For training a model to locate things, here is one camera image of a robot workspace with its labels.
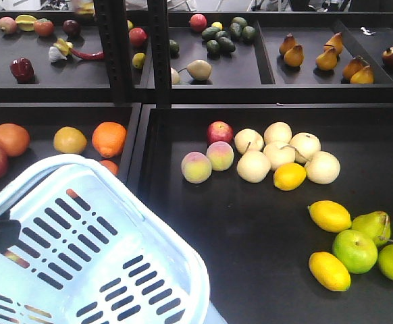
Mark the light blue plastic basket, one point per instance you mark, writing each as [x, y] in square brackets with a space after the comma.
[89, 251]

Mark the orange behind apple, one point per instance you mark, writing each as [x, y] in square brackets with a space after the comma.
[14, 139]

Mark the yellow round citrus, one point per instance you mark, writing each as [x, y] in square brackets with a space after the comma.
[69, 140]

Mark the small orange right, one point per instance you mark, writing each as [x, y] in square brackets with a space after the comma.
[110, 165]

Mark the large orange far right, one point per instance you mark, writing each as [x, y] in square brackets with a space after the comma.
[109, 138]

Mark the red bell pepper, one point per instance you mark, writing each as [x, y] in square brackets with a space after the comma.
[22, 70]

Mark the pink peach left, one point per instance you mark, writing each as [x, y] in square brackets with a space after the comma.
[196, 167]

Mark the pink peach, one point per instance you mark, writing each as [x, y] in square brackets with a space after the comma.
[221, 155]
[196, 167]

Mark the pink peach right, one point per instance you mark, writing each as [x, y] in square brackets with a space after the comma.
[221, 155]

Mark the red apple near white pears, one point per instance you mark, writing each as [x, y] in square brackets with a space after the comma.
[219, 131]

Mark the white pear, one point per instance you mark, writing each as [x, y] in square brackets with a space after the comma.
[199, 70]

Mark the yellow lemon upper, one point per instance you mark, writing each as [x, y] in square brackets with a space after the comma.
[289, 176]

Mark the yellow lemon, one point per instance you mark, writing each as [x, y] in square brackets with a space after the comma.
[329, 271]
[289, 176]
[330, 216]

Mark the yellow lemon middle right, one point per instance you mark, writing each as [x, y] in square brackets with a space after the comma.
[330, 216]

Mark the yellow lemon lower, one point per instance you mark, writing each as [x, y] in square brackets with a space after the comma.
[329, 271]

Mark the green apple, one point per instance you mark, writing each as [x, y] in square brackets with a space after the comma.
[356, 251]

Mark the green pear upper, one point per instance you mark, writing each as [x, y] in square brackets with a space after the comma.
[377, 225]

